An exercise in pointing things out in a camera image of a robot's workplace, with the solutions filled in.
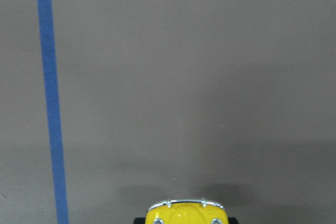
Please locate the blue tape grid lines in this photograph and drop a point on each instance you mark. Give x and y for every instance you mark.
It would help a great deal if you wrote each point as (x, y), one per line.
(48, 54)

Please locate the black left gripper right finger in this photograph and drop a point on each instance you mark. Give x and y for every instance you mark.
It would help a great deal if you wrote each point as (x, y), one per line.
(232, 220)

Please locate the yellow beetle toy car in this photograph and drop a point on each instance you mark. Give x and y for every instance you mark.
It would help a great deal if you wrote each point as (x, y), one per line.
(186, 211)

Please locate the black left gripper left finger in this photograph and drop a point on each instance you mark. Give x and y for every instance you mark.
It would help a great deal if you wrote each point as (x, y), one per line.
(139, 220)

